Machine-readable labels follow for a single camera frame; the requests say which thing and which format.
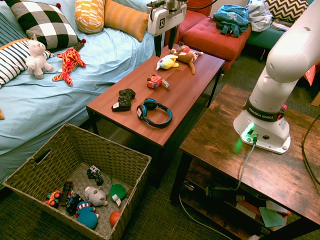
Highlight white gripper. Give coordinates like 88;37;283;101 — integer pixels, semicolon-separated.
147;3;188;58

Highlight orange toy fire truck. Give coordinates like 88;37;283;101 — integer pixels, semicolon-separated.
146;73;171;90

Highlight yellow plush toy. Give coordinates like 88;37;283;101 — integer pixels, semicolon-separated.
155;54;180;71

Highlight woven wicker basket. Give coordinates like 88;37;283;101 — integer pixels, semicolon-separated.
2;122;153;240

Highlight blue white toy truck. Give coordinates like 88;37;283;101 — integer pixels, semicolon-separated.
86;165;105;187

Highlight dark red toy truck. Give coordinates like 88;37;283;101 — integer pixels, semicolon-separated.
58;181;75;206

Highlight black toy car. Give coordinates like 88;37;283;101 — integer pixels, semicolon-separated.
65;193;83;216

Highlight small orange toy car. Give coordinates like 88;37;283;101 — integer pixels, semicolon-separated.
43;189;62;209

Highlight brown monkey plush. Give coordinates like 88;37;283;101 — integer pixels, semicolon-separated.
168;41;204;76

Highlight red armchair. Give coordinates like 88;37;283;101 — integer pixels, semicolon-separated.
163;0;213;46

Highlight orange pillow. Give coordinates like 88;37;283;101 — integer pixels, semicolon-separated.
103;0;150;43

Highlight red tufted ottoman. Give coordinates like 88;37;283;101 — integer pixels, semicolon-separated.
181;16;252;72

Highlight reddish wooden coffee table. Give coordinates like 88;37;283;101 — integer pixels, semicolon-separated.
86;42;226;190

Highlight black and blue headphones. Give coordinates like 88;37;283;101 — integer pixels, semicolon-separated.
136;98;174;130

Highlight blue clothes pile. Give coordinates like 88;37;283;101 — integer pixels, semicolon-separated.
212;4;251;38

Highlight black game controller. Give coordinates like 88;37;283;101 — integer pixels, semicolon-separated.
111;88;137;113

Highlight yellow white patterned bolster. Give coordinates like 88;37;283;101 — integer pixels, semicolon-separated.
74;0;106;35

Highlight light grey cloth bag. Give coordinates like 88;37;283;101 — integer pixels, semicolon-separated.
246;0;273;33

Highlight red flame-pattern plush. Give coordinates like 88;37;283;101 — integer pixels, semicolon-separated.
51;47;87;87

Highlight teal sofa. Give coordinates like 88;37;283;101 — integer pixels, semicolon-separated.
246;21;291;51

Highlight black white checkered pillow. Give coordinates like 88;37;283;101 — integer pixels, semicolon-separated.
4;0;87;53

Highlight black white chevron pillow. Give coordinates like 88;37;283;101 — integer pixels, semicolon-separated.
263;0;310;23

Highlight white plush unicorn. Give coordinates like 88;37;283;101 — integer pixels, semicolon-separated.
24;34;55;80

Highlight bed with light blue sheet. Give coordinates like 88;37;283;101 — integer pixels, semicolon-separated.
0;0;163;185

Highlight orange cardboard box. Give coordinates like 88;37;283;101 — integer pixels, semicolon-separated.
304;64;320;87

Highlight rustic brown wooden table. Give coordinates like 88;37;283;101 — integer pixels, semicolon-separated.
169;83;320;240

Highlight navy white striped pillow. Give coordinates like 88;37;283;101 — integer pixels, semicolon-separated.
0;38;55;89

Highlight teal striped pillow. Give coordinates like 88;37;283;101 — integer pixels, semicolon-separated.
0;11;29;48

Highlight green round plush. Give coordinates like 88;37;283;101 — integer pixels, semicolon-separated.
109;176;128;207

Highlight black power adapter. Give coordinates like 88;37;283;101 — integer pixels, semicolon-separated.
205;185;232;199

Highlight white grey plush animal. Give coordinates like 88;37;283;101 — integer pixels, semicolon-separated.
83;186;109;207

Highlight orange ball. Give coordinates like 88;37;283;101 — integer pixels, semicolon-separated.
109;210;122;228

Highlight blue plush figure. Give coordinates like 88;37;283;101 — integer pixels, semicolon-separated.
75;200;100;230

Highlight teal paper sheet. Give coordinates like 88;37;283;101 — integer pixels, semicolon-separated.
258;206;285;228

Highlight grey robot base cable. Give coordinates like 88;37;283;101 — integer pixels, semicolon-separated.
231;133;259;192

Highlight white cable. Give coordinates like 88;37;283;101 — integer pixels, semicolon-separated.
178;193;233;240

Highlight black cable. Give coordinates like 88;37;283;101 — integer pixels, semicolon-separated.
301;113;320;196

